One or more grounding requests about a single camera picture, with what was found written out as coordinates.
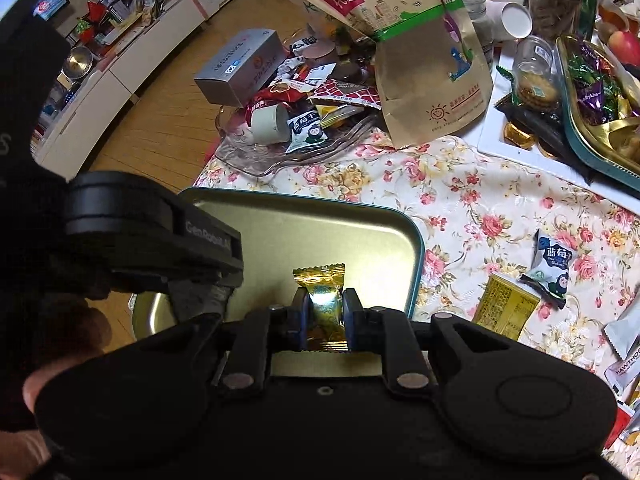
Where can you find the grey glass jar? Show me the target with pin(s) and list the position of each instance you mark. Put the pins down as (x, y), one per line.
(472, 15)

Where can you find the gold candy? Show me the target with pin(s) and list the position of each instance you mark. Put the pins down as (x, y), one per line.
(320, 290)

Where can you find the small white paper cup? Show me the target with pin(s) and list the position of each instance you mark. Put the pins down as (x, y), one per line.
(267, 125)

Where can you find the yellow snack packet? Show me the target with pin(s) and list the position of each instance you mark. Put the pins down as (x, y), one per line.
(505, 305)

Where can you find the red yellow fruit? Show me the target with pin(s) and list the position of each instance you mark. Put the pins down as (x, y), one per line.
(625, 47)

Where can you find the clear jar of biscuits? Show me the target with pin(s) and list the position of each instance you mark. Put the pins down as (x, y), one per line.
(537, 75)

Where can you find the metal pot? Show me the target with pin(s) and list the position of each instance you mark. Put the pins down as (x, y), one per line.
(79, 60)

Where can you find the person's left hand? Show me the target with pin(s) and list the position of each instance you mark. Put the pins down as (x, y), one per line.
(15, 447)

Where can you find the black candy wrapper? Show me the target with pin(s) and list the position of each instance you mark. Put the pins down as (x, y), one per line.
(542, 290)

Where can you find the teal gold candy tray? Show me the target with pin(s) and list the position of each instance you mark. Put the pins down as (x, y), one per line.
(585, 146)

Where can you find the white blue snack packet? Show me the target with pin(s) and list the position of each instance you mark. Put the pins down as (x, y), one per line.
(552, 260)

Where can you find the grey white snack packet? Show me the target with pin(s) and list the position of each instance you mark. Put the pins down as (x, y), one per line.
(625, 332)

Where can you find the pile of foil wrapped candies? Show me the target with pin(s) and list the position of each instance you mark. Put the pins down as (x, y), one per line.
(592, 85)

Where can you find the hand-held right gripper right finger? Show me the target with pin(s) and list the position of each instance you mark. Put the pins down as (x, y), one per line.
(353, 322)

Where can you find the glass jar with wooden lid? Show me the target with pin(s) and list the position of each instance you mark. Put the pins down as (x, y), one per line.
(552, 5)

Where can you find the pile of assorted snack packets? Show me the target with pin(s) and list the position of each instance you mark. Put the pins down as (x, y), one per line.
(320, 90)

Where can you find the teal metal tin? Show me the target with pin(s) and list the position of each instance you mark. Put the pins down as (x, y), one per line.
(300, 230)

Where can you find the green drink can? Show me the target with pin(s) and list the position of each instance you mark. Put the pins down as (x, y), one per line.
(585, 5)

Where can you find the white low cabinet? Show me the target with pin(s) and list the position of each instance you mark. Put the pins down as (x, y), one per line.
(125, 65)

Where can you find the floral tablecloth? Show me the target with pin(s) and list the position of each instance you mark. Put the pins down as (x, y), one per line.
(475, 210)

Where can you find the large brown paper snack bag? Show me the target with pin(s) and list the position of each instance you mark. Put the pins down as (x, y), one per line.
(425, 60)

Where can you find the grey cardboard box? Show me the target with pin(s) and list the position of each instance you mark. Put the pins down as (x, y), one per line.
(235, 67)

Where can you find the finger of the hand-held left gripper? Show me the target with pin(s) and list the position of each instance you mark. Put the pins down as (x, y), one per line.
(200, 300)

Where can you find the white rectangular tray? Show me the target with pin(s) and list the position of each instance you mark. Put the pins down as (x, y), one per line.
(492, 125)

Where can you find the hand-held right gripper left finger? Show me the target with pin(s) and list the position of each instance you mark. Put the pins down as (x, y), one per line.
(300, 322)

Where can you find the white printed snack packet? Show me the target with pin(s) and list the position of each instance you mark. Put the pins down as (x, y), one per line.
(622, 372)

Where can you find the gold foil chocolate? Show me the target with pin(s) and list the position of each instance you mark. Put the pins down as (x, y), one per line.
(517, 135)

